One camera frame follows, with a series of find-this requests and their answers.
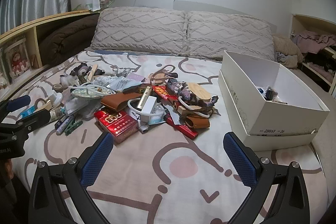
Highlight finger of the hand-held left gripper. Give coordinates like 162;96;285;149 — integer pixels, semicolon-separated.
0;95;31;119
14;110;52;133

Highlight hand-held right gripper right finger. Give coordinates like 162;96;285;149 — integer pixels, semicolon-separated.
223;132;310;224

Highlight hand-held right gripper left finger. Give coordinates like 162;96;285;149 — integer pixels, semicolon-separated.
28;132;114;224

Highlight clear bottle with white label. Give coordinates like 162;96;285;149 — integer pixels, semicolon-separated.
49;108;66;121

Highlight white shoe box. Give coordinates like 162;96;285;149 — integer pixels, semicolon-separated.
220;50;330;135

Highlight white charger block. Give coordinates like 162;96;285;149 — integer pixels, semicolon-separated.
142;96;158;115

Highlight gold ribbed metal case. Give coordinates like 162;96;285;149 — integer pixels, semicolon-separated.
135;86;153;111

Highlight oval wooden board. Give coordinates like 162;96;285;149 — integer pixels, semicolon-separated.
185;84;212;102

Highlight lavender marker pen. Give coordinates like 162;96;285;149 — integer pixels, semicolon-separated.
55;115;71;134

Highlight red cigarette box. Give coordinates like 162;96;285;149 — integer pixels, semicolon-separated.
94;110;139;145

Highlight green clothes clip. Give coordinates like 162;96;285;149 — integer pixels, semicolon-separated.
64;120;83;136

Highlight framed bear picture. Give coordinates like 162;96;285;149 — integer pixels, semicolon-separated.
0;38;33;84

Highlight clear plastic phone case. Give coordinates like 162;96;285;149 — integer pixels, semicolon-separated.
66;98;98;119

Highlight small brown leather holder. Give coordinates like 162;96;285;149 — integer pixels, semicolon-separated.
184;113;210;129

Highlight brown leather case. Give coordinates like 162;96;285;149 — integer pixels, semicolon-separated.
101;93;142;112

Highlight slim white box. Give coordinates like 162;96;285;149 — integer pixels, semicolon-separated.
129;107;147;117

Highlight green floral pouch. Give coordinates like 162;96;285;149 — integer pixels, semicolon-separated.
71;89;102;102

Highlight purple dried flower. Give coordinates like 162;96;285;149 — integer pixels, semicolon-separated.
70;63;91;81

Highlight white plastic packet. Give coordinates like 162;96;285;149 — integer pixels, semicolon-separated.
106;75;143;92

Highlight wooden bedside shelf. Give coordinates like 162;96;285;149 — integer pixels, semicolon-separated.
0;10;101;98

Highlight purple floral scrunchie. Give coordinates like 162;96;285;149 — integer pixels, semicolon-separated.
168;79;219;109

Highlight red printed packet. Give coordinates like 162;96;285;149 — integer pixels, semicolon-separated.
153;86;176;103

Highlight brown quilt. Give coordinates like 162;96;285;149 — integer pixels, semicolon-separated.
39;14;100;66

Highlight rose gold scissors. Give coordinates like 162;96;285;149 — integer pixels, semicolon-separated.
148;65;174;83

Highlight grey curtain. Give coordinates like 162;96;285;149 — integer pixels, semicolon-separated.
0;0;71;33

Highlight beige fuzzy cushion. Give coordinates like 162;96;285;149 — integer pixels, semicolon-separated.
272;34;303;69

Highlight beige knitted pillow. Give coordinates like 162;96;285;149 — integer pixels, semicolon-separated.
185;11;275;60
91;7;188;55

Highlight pile of clothes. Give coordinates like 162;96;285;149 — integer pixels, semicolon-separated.
292;31;336;54

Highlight white cord loop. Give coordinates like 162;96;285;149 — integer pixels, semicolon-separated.
178;97;212;119

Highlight white cable with plug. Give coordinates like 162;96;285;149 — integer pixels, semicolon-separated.
70;83;109;96

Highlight white wall shelf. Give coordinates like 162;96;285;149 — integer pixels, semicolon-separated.
290;14;336;94

